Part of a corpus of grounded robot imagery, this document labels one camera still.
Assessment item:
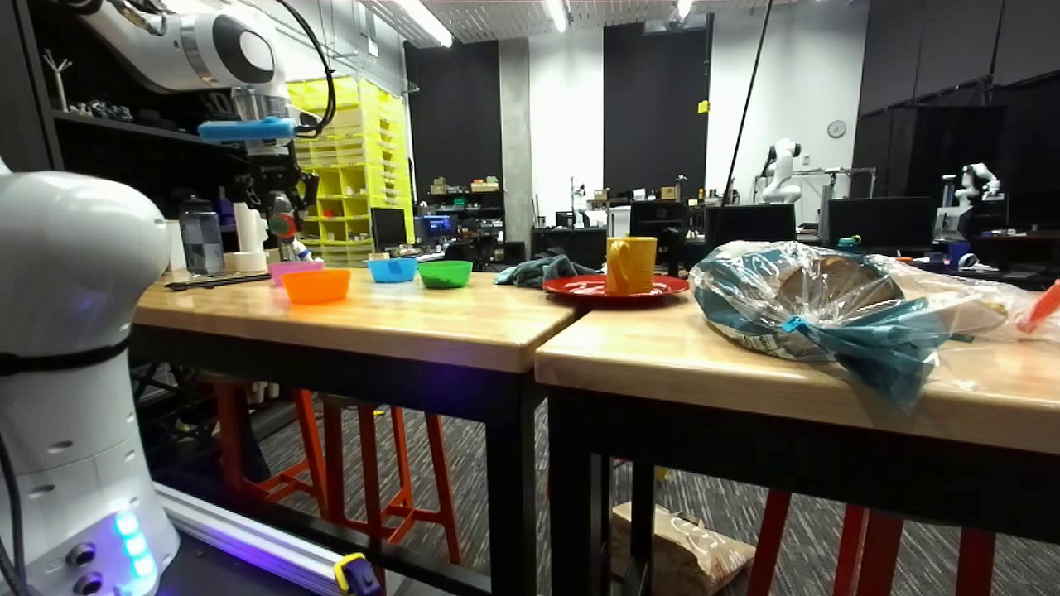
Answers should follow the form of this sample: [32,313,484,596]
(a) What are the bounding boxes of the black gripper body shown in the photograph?
[241,141,326,223]

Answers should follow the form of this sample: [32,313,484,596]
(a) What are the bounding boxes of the pink plastic bowl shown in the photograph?
[264,258,326,288]

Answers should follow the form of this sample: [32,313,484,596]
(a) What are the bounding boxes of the orange plastic bowl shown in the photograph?
[279,264,356,308]

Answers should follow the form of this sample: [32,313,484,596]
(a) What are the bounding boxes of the blue plastic bowl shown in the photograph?
[365,253,421,288]

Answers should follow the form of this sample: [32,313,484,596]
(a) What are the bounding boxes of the green plastic bowl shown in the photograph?
[413,258,477,291]

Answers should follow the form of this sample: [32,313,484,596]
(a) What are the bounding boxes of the red-orange plate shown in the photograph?
[541,272,694,308]

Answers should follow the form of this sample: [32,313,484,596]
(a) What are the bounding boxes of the white paper towel roll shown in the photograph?
[229,199,272,258]

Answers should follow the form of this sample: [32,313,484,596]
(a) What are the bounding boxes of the yellow storage bin rack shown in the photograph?
[285,77,417,272]

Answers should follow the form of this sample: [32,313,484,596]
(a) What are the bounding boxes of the clear glass jar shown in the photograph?
[175,203,229,282]

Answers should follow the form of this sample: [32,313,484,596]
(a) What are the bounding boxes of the wooden table with bowls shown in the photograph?
[129,267,582,596]

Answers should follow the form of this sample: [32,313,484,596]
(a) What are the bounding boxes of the orange metal stool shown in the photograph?
[746,482,1002,596]
[323,398,467,569]
[212,378,335,522]

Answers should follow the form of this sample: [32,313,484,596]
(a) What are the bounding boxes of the teal grey cloth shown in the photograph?
[493,251,587,291]

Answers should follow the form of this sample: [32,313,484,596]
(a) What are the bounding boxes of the yellow mug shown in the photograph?
[602,230,661,298]

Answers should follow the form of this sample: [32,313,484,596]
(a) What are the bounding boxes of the black slanted pole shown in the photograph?
[720,0,778,207]

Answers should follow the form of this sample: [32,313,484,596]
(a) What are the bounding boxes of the wooden table with bag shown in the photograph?
[529,277,1060,596]

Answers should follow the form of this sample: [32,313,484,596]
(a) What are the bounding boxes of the clear plastic bag blue contents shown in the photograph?
[687,237,1060,415]

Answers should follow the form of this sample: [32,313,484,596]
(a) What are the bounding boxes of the brown paper bag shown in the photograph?
[606,501,759,596]

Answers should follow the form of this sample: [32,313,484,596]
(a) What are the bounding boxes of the blue wrist mount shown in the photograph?
[196,112,301,150]

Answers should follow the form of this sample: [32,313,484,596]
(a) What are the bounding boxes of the aluminium frame rail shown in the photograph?
[154,480,389,596]

